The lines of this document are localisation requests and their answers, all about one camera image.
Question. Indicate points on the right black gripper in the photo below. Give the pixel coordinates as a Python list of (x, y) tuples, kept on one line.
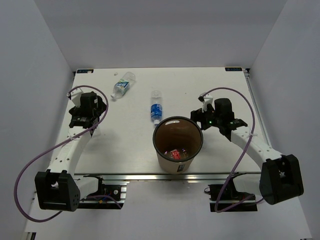
[(198, 115)]

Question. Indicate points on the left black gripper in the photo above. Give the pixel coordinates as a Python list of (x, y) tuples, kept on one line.
[(101, 108)]

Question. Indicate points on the blue label bottle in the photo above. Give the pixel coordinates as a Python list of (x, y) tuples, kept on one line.
[(156, 108), (96, 132)]

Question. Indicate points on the green label plastic bottle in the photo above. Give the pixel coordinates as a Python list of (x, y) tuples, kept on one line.
[(123, 85)]

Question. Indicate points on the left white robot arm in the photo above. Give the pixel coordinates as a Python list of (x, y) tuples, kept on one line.
[(56, 188)]

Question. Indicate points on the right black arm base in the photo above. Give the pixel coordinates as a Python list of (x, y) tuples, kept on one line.
[(230, 196)]

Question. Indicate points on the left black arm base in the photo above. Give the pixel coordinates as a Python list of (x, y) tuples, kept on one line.
[(99, 193)]

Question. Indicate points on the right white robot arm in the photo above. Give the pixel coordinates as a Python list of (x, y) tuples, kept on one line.
[(280, 178)]

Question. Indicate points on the brown cylindrical bin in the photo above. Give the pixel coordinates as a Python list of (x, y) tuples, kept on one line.
[(177, 132)]

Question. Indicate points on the red label bottle in bin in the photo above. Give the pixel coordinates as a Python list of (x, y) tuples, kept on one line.
[(177, 154)]

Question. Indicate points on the left blue corner sticker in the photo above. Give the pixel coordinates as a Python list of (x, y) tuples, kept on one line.
[(84, 71)]

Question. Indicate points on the blue corner sticker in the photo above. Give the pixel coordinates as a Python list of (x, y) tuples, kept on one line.
[(233, 69), (84, 71)]

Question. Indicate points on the right blue corner sticker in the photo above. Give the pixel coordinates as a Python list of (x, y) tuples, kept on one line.
[(233, 69)]

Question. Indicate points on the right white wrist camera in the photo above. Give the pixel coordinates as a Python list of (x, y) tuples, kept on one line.
[(206, 99)]

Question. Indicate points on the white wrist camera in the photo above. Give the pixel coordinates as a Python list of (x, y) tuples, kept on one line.
[(75, 96), (206, 99)]

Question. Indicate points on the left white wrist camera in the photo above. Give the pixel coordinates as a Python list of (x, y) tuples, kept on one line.
[(75, 96)]

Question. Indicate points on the aluminium table rail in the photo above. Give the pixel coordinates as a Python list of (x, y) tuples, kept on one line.
[(129, 177)]

